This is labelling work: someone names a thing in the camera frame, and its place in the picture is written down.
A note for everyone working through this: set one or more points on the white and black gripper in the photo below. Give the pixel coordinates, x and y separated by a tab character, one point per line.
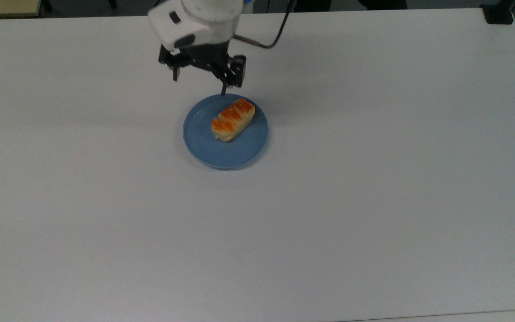
186	31

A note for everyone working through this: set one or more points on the bread roll with orange glaze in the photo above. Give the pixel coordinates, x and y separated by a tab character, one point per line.
233	120

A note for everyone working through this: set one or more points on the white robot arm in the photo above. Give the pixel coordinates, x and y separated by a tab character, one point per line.
213	10

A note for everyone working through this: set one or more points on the blue plastic plate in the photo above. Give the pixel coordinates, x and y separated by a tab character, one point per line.
221	152

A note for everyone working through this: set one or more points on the wooden board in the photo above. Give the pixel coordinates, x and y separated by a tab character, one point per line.
5	8

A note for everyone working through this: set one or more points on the black table clamp mount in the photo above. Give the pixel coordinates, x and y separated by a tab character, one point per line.
499	12

